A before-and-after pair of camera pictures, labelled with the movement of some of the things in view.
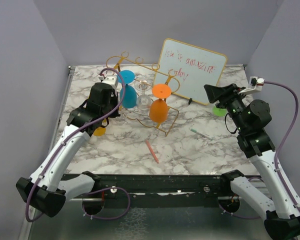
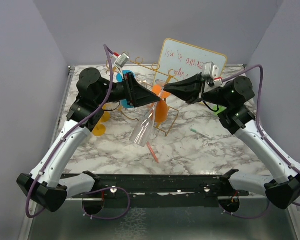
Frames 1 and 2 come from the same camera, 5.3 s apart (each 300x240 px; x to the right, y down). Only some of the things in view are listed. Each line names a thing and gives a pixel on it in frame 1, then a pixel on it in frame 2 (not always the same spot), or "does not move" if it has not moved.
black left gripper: x=114 y=98 → x=138 y=95
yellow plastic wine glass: x=99 y=131 does not move
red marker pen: x=152 y=151 does not move
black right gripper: x=215 y=93 → x=191 y=89
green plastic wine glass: x=219 y=112 does not move
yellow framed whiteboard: x=186 y=69 does not move
